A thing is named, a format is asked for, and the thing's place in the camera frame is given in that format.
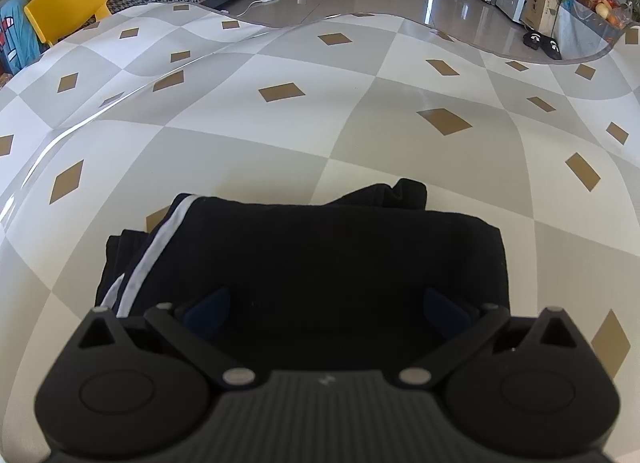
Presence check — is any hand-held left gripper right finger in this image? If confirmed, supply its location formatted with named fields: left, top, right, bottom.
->
left=395, top=286, right=581, bottom=390

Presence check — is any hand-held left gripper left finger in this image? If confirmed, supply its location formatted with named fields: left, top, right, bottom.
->
left=79, top=286, right=261, bottom=390

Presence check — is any black t-shirt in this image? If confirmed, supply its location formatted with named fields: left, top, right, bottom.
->
left=94, top=178, right=512, bottom=374

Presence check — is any checkered tablecloth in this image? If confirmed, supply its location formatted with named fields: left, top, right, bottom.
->
left=0, top=3, right=640, bottom=463

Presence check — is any cardboard box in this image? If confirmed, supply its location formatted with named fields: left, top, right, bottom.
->
left=520, top=0, right=561, bottom=34

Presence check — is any blue cartoon blanket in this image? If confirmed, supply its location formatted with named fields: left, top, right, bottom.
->
left=0, top=0, right=43, bottom=76

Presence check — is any yellow plastic chair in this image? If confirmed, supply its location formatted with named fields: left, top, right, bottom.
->
left=24, top=0, right=112, bottom=48

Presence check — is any fruit basket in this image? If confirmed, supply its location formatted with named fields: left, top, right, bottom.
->
left=572, top=0, right=633, bottom=28

